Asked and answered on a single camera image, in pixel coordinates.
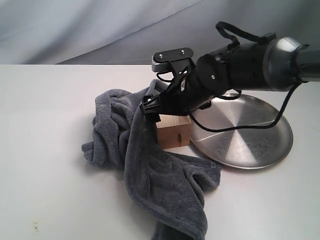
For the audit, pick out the white backdrop sheet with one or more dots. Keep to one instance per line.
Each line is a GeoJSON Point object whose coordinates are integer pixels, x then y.
{"type": "Point", "coordinates": [102, 32]}

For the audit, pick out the grey fleece towel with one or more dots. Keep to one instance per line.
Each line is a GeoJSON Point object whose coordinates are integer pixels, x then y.
{"type": "Point", "coordinates": [169, 186]}

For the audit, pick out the round steel plate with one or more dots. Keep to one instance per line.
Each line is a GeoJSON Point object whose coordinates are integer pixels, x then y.
{"type": "Point", "coordinates": [244, 148]}

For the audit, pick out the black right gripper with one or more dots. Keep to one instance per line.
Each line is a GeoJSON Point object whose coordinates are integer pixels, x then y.
{"type": "Point", "coordinates": [207, 80]}

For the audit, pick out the wooden block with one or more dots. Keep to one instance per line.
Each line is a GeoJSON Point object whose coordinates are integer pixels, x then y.
{"type": "Point", "coordinates": [173, 131]}

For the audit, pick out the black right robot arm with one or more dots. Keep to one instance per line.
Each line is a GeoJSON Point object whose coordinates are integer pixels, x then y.
{"type": "Point", "coordinates": [275, 66]}

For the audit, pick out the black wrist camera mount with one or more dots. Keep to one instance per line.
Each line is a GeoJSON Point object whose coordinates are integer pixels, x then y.
{"type": "Point", "coordinates": [160, 61]}

